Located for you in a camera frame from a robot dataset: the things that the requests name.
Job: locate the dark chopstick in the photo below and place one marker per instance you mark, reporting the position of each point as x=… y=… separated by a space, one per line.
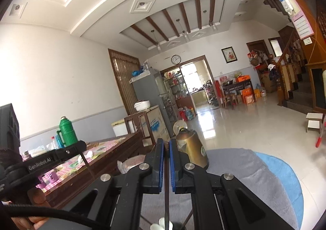
x=167 y=191
x=87 y=165
x=183 y=226

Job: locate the round wall clock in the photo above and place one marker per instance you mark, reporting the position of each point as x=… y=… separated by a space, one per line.
x=176 y=59

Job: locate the blue bottle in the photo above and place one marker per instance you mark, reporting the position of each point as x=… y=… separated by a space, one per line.
x=59 y=141

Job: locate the red plastic child chair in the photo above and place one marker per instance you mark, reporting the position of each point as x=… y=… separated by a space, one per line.
x=322 y=129

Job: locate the clear plastic bag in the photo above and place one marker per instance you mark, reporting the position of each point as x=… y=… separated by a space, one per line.
x=125 y=166

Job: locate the pink wall calendar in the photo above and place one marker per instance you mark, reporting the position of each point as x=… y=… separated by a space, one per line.
x=298 y=18

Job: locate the wooden chair back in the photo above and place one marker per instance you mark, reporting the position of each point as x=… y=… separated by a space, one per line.
x=139 y=122

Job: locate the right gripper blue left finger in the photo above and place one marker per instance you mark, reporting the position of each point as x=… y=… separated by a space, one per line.
x=116 y=203

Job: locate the framed flower picture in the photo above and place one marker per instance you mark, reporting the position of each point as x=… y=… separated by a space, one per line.
x=229 y=54

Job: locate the grey refrigerator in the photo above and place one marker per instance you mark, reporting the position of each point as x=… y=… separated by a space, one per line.
x=150 y=85

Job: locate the blue table cover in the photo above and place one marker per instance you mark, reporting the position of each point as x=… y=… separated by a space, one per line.
x=289 y=181

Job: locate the cardboard box blue print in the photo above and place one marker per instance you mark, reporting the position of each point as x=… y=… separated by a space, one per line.
x=157 y=124

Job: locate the orange gift box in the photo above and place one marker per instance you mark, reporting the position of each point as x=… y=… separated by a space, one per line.
x=248 y=96

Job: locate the wooden stair railing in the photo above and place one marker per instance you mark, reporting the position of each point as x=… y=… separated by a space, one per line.
x=290 y=65

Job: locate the dark wooden side table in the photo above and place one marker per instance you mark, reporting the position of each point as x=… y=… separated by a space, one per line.
x=231 y=92

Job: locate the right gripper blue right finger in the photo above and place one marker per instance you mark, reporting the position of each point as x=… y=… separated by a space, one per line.
x=219 y=201

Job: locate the small white step stool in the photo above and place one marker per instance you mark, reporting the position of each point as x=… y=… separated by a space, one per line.
x=314 y=121

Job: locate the grey table cloth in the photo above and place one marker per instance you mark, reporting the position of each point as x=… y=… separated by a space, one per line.
x=247 y=167

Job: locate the gold electric kettle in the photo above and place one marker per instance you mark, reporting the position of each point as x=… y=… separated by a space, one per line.
x=188 y=142

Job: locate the dark carved wooden sideboard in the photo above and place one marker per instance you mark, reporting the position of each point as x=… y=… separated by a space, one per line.
x=102 y=156

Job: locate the white rice cooker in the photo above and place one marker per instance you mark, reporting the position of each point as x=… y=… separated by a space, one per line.
x=142 y=105

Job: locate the green thermos flask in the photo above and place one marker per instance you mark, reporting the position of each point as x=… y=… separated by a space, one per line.
x=66 y=132

